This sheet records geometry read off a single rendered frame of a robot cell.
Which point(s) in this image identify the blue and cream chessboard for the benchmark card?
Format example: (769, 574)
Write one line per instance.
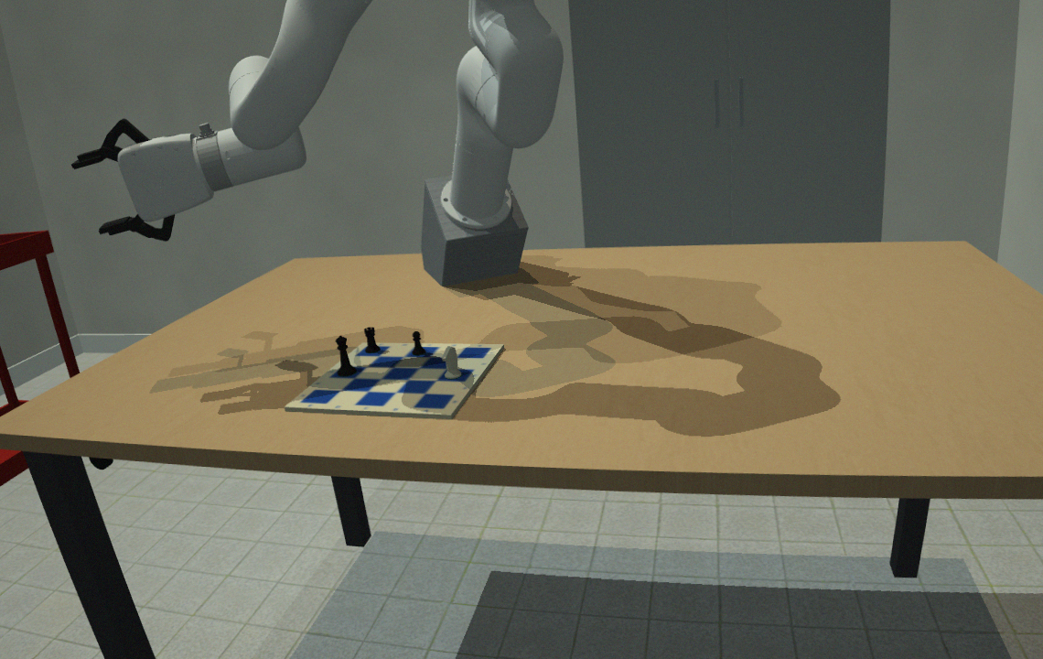
(394, 382)

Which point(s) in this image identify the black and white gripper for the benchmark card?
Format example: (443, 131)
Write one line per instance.
(161, 181)

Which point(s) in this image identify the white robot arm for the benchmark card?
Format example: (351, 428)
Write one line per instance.
(522, 63)

